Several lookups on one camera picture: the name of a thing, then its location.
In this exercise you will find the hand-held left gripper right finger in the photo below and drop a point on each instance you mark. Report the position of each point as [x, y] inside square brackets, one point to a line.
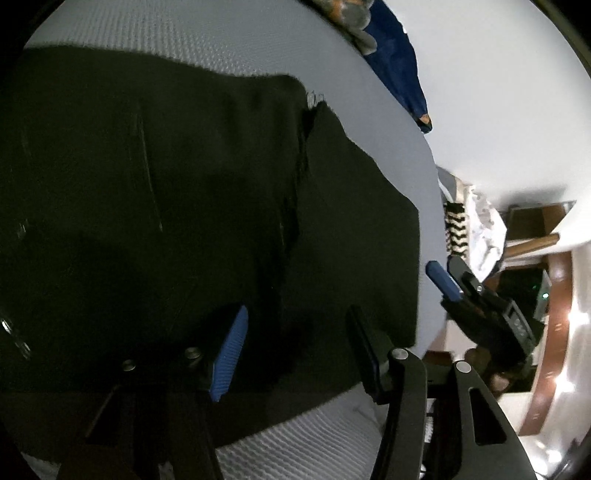
[369, 364]

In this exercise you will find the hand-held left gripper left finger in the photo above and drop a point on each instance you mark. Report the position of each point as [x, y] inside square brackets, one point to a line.
[228, 355]

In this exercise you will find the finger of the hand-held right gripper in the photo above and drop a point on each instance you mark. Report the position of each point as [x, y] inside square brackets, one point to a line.
[464, 274]
[443, 281]

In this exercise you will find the black pants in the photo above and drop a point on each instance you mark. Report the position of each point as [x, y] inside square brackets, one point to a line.
[161, 230]

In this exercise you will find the person's right hand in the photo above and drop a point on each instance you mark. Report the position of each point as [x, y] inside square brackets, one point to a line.
[501, 381]

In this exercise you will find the black white striped cloth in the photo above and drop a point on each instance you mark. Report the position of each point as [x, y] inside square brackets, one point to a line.
[457, 228]

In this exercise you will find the white grey patterned cloth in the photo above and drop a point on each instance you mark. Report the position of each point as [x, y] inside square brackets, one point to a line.
[487, 230]

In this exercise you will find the dark device with green light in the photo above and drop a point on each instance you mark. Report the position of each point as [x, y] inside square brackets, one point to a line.
[531, 286]

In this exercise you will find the brown wooden furniture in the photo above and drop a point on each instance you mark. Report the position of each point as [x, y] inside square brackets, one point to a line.
[551, 323]

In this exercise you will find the wooden shelf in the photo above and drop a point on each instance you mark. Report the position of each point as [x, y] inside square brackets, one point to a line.
[535, 221]

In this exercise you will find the blue floral blanket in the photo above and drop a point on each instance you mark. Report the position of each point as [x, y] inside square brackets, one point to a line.
[397, 64]

